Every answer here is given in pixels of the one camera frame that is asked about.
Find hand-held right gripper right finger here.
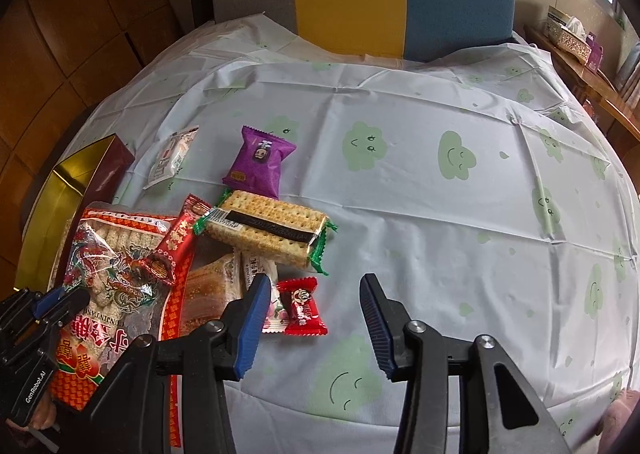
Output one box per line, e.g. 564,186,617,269
359,273,571,454

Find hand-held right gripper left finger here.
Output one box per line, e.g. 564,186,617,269
75,273,273,454

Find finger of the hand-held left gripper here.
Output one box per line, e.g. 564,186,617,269
30,285,67,320
46,289,92,333

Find pink floral snack packet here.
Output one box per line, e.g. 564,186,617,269
239,249,288,335

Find small red candy packet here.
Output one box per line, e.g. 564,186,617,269
276,277,330,336

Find brown sesame snack packet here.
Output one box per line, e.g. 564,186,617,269
184,251,244,337

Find large red snack bag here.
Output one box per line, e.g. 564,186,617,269
50,201,201,451

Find red tin box gold inside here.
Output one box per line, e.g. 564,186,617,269
15,134,136,292

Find cracker packet green ends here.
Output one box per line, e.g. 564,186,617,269
194,188,338,277

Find long red snack packet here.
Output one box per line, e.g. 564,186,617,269
140,194,213,287

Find purple snack packet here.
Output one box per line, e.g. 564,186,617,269
221,125,297,200

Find white clear snack packet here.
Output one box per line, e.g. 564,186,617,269
142,125,200,191

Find pink fleece clothing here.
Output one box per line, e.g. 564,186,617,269
597,389,640,454

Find wooden wardrobe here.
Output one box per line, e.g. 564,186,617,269
0,0,201,280

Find wooden side table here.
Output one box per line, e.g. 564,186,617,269
524,24,640,155

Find ornate tissue box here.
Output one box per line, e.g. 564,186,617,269
556,17,592,56

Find small purple box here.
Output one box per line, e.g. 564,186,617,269
585,32,605,71

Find white green carton box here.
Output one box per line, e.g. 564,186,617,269
545,5,571,35

